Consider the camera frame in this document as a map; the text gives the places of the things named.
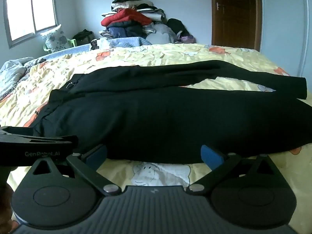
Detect black pants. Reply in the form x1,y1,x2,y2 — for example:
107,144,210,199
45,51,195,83
31,60,311,164

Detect yellow carrot print bedsheet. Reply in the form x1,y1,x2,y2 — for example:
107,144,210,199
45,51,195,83
1,44,311,233

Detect floral pillow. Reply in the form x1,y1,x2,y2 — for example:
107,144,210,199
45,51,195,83
40,24,70,53

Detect black bag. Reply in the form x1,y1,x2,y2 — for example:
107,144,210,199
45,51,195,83
73,29,95,46

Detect window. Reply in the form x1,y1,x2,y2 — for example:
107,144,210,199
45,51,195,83
3,0,58,48

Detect pile of clothes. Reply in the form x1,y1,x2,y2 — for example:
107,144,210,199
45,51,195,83
99,0,196,44

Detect white wardrobe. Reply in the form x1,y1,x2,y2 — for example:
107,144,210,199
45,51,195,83
261,0,311,80

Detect brown wooden door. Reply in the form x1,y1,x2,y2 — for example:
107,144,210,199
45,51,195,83
212,0,262,51

